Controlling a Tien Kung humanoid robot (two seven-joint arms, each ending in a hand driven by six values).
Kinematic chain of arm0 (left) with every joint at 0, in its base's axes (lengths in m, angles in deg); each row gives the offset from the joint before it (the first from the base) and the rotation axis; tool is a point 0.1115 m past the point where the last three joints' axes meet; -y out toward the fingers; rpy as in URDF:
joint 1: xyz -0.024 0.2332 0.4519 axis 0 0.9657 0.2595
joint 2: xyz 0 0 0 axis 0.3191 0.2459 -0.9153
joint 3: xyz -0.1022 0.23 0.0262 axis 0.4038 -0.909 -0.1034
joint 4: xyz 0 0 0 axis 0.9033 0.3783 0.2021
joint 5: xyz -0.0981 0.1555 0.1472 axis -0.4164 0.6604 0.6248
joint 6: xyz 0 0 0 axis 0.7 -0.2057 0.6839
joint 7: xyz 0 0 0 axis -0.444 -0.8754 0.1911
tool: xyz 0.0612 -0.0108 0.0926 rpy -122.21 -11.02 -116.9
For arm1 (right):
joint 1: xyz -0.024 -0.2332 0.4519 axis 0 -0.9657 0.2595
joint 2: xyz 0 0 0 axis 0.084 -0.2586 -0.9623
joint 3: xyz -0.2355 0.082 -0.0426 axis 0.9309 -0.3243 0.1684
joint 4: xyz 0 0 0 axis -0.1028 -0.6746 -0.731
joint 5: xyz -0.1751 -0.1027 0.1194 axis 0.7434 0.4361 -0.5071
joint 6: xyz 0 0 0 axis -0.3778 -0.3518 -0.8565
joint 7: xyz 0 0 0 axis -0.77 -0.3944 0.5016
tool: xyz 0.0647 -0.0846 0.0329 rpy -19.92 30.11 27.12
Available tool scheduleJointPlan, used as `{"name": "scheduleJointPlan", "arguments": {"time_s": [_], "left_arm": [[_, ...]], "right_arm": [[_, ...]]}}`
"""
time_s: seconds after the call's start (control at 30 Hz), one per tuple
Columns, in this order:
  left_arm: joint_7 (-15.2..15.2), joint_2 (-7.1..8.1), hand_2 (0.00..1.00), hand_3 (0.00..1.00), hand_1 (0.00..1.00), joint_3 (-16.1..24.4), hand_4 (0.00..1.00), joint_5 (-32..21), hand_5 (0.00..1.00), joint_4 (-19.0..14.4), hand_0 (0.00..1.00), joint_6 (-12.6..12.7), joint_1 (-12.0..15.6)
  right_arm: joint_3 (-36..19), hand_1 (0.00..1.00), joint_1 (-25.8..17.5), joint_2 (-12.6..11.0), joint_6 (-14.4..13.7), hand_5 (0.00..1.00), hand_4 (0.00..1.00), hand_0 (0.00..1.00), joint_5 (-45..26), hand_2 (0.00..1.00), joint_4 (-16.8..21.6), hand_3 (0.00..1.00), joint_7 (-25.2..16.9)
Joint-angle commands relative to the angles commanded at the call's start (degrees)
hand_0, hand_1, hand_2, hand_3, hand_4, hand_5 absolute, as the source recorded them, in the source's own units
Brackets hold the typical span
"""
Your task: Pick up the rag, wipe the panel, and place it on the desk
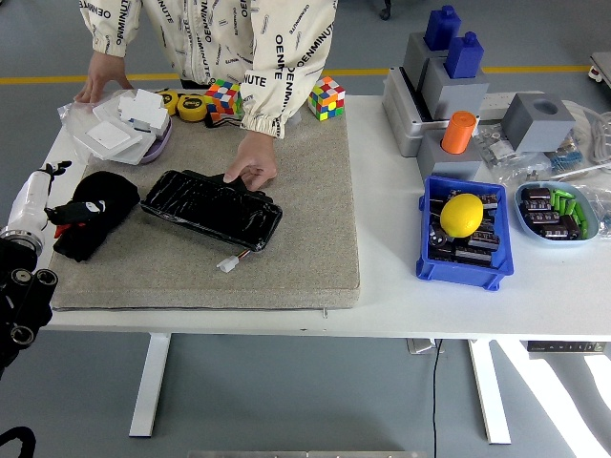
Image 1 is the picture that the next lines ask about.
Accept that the person's left hand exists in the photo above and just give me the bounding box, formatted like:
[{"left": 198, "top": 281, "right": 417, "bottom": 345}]
[{"left": 222, "top": 129, "right": 279, "bottom": 193}]

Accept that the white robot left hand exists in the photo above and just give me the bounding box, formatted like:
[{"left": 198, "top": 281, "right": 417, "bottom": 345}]
[{"left": 6, "top": 160, "right": 92, "bottom": 239}]

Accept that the person's right hand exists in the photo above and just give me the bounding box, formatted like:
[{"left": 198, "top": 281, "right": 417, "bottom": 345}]
[{"left": 73, "top": 50, "right": 135, "bottom": 105}]

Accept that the black rag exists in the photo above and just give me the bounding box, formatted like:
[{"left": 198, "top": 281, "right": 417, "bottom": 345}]
[{"left": 53, "top": 171, "right": 141, "bottom": 263}]

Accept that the black table control panel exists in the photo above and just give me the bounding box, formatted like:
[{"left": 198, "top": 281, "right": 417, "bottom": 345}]
[{"left": 526, "top": 341, "right": 607, "bottom": 354}]

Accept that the white cardboard box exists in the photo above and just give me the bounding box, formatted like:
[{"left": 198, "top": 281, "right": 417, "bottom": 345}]
[{"left": 116, "top": 89, "right": 170, "bottom": 131}]

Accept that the clear plastic bag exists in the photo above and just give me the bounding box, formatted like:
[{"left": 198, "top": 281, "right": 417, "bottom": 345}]
[
  {"left": 572, "top": 183, "right": 611, "bottom": 239},
  {"left": 56, "top": 88, "right": 159, "bottom": 166}
]

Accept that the multicolour puzzle cube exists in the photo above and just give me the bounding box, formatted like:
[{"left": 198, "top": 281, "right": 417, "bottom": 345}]
[
  {"left": 307, "top": 75, "right": 347, "bottom": 122},
  {"left": 203, "top": 78, "right": 244, "bottom": 120}
]

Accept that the yellow tape measure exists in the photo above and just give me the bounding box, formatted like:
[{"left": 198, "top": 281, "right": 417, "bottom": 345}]
[
  {"left": 176, "top": 93, "right": 208, "bottom": 123},
  {"left": 155, "top": 88, "right": 180, "bottom": 116}
]

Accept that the lilac bowl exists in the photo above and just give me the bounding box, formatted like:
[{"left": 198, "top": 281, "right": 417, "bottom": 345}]
[{"left": 137, "top": 116, "right": 174, "bottom": 166}]

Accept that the person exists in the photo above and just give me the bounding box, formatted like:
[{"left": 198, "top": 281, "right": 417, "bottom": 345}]
[{"left": 73, "top": 0, "right": 340, "bottom": 193}]

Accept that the grey-brown mat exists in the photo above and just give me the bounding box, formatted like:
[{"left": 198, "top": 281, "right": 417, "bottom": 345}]
[{"left": 50, "top": 90, "right": 361, "bottom": 312}]

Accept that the light grey base box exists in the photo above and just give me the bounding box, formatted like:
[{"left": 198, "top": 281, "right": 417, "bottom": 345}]
[{"left": 383, "top": 66, "right": 454, "bottom": 158}]

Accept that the orange cylinder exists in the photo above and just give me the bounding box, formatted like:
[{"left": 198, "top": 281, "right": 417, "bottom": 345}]
[{"left": 440, "top": 110, "right": 478, "bottom": 156}]

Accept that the yellow lemon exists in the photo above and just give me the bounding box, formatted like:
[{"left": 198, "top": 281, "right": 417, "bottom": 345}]
[{"left": 439, "top": 193, "right": 485, "bottom": 239}]

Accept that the white table leg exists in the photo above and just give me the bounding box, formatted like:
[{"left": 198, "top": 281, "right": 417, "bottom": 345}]
[
  {"left": 467, "top": 339, "right": 512, "bottom": 445},
  {"left": 128, "top": 332, "right": 172, "bottom": 438}
]

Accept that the blue block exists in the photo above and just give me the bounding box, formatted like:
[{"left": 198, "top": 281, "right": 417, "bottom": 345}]
[
  {"left": 423, "top": 5, "right": 463, "bottom": 52},
  {"left": 444, "top": 31, "right": 485, "bottom": 80}
]

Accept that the blue plastic bin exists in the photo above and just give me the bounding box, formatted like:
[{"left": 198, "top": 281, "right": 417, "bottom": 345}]
[{"left": 415, "top": 175, "right": 516, "bottom": 292}]

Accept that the clear bag of small parts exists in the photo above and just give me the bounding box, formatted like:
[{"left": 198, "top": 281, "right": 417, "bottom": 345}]
[{"left": 474, "top": 123, "right": 551, "bottom": 185}]

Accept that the white power strip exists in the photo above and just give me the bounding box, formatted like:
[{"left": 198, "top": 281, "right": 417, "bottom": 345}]
[{"left": 476, "top": 91, "right": 545, "bottom": 120}]

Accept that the grey block with round hole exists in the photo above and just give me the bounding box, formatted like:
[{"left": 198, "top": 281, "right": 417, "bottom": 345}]
[{"left": 500, "top": 92, "right": 578, "bottom": 154}]

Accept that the light blue dish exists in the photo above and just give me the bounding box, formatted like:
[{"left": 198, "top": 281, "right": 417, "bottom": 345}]
[{"left": 514, "top": 180, "right": 600, "bottom": 248}]

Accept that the blue resistor bundle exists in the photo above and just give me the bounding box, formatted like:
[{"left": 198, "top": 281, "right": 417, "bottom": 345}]
[{"left": 548, "top": 145, "right": 586, "bottom": 174}]

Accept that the white rod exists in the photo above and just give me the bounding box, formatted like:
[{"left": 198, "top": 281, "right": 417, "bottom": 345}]
[{"left": 548, "top": 161, "right": 611, "bottom": 181}]

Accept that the grey cart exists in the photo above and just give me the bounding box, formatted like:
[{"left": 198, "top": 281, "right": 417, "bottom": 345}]
[{"left": 589, "top": 51, "right": 611, "bottom": 92}]

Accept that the black cord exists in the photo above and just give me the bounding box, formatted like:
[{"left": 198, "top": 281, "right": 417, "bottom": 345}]
[{"left": 204, "top": 114, "right": 244, "bottom": 130}]

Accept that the white switch plate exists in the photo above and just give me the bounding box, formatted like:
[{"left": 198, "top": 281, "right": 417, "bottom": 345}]
[{"left": 72, "top": 118, "right": 144, "bottom": 161}]

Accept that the white connector with wires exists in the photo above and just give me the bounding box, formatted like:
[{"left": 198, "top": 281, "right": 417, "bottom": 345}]
[{"left": 216, "top": 248, "right": 253, "bottom": 274}]

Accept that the grey metal bracket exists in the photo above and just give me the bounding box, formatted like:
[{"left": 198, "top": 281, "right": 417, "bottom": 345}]
[{"left": 406, "top": 337, "right": 445, "bottom": 355}]

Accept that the black power cable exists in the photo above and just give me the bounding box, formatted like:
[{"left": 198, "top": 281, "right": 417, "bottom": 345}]
[{"left": 432, "top": 339, "right": 445, "bottom": 458}]

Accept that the white cable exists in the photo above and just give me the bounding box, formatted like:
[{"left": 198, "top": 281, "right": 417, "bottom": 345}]
[{"left": 562, "top": 99, "right": 611, "bottom": 166}]

